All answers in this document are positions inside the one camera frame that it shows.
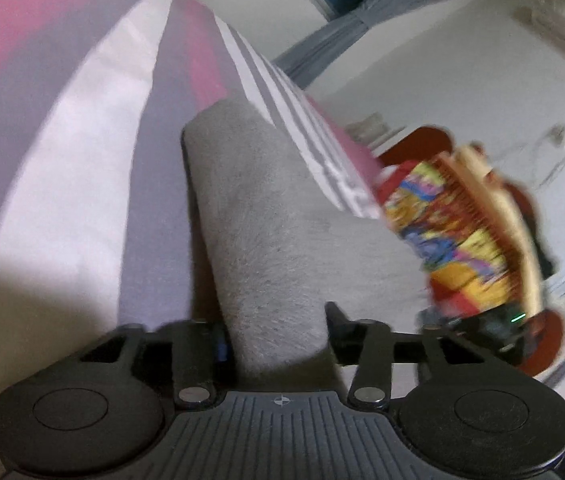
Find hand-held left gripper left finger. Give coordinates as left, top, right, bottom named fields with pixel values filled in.
left=76, top=321, right=229, bottom=408

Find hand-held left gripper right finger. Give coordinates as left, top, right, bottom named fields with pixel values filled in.
left=325, top=301, right=493, bottom=408

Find grey pants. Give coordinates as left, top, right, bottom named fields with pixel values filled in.
left=181, top=97, right=433, bottom=391

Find person's right forearm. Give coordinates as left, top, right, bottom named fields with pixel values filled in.
left=377, top=140, right=558, bottom=321

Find dark red cloth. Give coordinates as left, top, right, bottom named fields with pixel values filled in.
left=379, top=125, right=465, bottom=168

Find pink grey striped bed sheet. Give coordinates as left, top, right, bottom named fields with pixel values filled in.
left=0, top=0, right=388, bottom=480

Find grey curtain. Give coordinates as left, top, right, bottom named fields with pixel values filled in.
left=272, top=0, right=535, bottom=81

